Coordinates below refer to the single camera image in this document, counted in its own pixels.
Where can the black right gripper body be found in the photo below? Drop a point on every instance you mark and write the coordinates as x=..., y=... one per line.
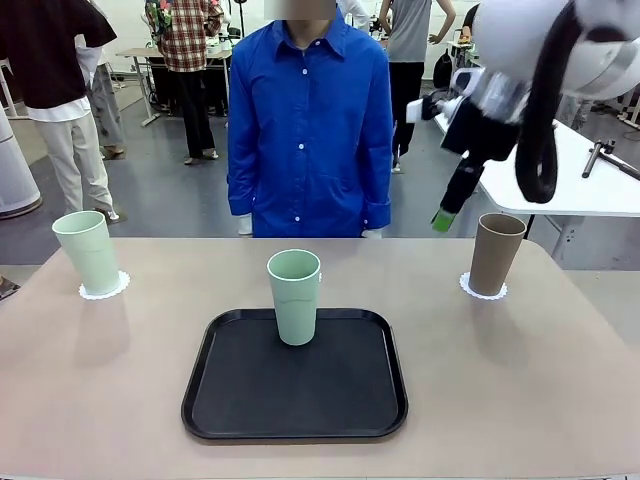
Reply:
x=480, y=132

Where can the brown plastic cup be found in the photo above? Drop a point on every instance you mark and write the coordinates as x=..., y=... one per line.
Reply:
x=495, y=255

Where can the light green plastic cup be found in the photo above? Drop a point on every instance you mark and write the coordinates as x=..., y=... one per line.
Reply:
x=90, y=255
x=295, y=310

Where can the person's right forearm blue sleeve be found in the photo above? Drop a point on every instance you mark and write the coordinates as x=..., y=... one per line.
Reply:
x=242, y=195

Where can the person's left forearm blue sleeve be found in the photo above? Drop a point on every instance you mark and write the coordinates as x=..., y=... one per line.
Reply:
x=377, y=200

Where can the black hanging bag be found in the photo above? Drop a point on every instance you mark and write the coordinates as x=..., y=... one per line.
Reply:
x=442, y=70

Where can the bystander yellow hoodie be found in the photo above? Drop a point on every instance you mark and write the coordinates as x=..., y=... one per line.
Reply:
x=575, y=107

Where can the white side table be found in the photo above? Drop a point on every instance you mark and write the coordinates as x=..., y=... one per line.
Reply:
x=570, y=175

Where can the black metal rod with clamp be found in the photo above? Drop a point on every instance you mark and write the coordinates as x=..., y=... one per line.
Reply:
x=592, y=160

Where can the bystander grey tee black trousers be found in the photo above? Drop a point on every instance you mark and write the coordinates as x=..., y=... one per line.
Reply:
x=410, y=40

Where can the person in blue shirt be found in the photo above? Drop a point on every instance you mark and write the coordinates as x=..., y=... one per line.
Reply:
x=305, y=100

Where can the black plastic serving tray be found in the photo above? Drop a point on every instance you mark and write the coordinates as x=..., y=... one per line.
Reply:
x=310, y=390

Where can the bystander plaid shirt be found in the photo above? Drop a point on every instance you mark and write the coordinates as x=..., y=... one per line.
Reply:
x=187, y=40

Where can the wooden top background desk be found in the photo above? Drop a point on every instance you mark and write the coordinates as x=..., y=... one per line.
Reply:
x=137, y=52

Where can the bystander black top white trousers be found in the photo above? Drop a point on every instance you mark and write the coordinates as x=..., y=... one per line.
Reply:
x=45, y=50

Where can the white cylindrical air purifier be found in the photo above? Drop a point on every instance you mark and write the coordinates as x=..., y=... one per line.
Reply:
x=15, y=175

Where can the dark object beside table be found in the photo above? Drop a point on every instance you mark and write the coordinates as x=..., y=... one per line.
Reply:
x=7, y=288

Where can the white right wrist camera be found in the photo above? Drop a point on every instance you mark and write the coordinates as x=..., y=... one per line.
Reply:
x=417, y=110

